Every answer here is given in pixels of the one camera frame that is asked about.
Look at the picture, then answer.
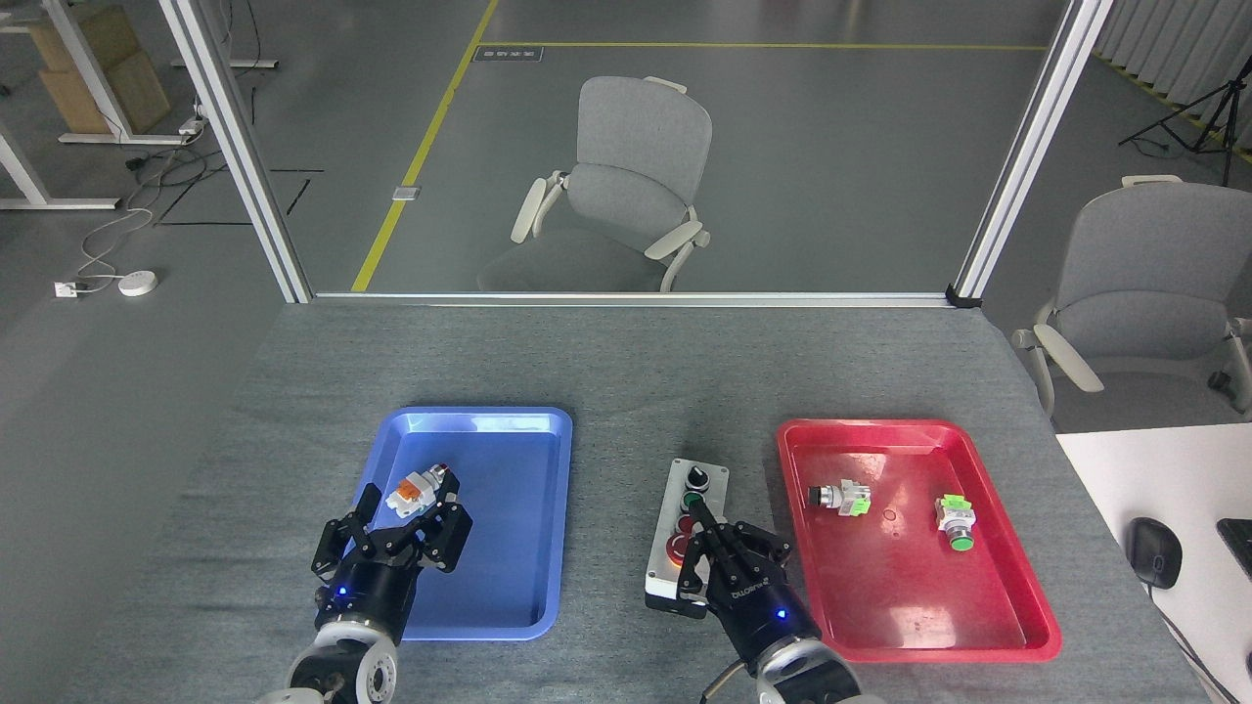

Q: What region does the grey push button control box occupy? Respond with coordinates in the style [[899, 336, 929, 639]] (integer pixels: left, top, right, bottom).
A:
[[645, 458, 732, 622]]

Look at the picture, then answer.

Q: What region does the black push button switch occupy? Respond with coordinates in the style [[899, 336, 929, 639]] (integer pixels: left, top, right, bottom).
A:
[[808, 480, 873, 519]]

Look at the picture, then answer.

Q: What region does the brown cardboard box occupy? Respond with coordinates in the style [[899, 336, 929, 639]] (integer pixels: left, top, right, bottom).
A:
[[39, 49, 173, 136], [27, 5, 140, 73]]

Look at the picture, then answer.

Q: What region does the black computer mouse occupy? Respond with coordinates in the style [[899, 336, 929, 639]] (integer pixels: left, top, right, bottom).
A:
[[1125, 516, 1185, 591]]

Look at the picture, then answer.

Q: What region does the green push button switch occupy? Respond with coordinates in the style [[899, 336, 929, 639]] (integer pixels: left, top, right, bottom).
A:
[[936, 495, 977, 553]]

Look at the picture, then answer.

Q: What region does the blue plastic tray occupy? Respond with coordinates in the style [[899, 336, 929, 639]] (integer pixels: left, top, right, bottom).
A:
[[347, 406, 575, 643]]

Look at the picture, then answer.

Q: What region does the black keyboard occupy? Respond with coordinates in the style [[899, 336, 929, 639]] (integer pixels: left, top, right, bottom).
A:
[[1216, 518, 1252, 580]]

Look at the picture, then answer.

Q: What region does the white side table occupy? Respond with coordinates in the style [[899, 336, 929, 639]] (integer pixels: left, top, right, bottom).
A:
[[1054, 422, 1252, 704]]

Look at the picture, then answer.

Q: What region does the silver aluminium post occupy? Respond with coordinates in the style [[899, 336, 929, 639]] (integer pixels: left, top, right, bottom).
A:
[[947, 0, 1116, 310], [158, 0, 314, 304]]

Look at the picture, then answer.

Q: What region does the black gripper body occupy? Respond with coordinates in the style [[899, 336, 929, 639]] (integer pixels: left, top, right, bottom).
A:
[[314, 548, 424, 647], [702, 559, 824, 677]]

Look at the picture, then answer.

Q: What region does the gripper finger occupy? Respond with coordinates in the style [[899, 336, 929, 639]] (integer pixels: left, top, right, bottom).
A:
[[704, 517, 796, 576], [391, 499, 474, 575], [676, 500, 741, 600], [310, 483, 383, 579]]

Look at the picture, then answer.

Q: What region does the white floor cable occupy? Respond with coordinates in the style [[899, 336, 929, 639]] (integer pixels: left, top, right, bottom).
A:
[[74, 181, 156, 286]]

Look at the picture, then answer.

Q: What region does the orange and white switch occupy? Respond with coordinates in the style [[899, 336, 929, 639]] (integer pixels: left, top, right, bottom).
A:
[[385, 463, 460, 515]]

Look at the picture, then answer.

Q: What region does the grey office chair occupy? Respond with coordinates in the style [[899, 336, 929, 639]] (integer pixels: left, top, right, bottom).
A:
[[477, 76, 713, 293], [1010, 175, 1252, 423]]

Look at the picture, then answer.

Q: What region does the silver aluminium crossbar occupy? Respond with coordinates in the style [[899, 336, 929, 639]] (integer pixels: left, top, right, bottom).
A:
[[311, 290, 955, 309]]

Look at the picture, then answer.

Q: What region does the red plastic tray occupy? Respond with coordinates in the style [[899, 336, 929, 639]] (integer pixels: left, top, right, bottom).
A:
[[776, 418, 1064, 665]]

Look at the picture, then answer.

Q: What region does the white pleated curtain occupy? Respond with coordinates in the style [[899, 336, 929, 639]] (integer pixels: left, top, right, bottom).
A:
[[1091, 0, 1252, 165]]

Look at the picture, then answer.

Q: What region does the black tripod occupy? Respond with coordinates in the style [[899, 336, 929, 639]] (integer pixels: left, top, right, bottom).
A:
[[1118, 57, 1252, 186]]

